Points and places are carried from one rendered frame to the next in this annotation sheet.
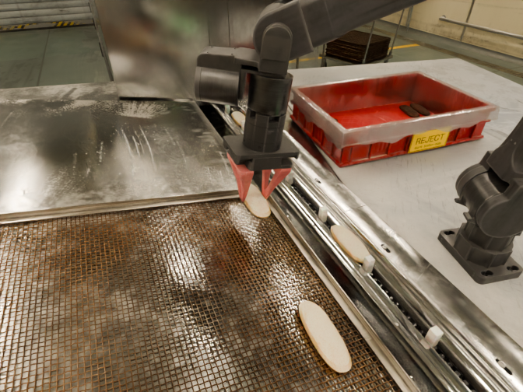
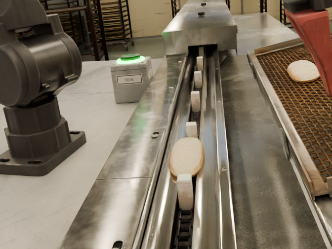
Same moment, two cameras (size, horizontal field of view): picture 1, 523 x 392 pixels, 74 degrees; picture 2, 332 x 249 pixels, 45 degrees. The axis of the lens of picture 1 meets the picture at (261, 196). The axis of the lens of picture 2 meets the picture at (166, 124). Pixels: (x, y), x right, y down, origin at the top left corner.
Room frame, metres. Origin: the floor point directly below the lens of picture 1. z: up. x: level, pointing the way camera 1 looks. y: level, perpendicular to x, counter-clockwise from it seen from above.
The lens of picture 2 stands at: (0.80, 0.04, 1.04)
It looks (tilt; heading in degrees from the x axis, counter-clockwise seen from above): 20 degrees down; 212
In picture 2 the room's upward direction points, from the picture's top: 6 degrees counter-clockwise
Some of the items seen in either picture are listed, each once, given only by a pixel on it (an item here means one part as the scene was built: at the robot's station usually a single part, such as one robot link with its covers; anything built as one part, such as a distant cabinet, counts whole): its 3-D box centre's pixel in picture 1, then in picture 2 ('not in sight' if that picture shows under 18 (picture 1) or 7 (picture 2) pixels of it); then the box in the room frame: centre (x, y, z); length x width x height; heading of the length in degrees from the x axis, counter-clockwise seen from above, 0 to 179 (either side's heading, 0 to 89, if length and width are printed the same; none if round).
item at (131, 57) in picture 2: not in sight; (130, 59); (0.15, -0.42, 0.90); 0.04 x 0.04 x 0.02
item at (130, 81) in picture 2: not in sight; (135, 87); (0.15, -0.42, 0.84); 0.08 x 0.08 x 0.11; 24
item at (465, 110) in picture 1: (384, 111); not in sight; (0.95, -0.36, 0.88); 0.49 x 0.34 x 0.10; 109
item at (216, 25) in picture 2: not in sight; (203, 16); (-0.66, -0.64, 0.89); 1.25 x 0.18 x 0.09; 24
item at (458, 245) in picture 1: (484, 239); (36, 129); (0.44, -0.39, 0.86); 0.12 x 0.09 x 0.08; 12
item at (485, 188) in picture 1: (491, 207); (38, 75); (0.43, -0.37, 0.94); 0.09 x 0.05 x 0.10; 86
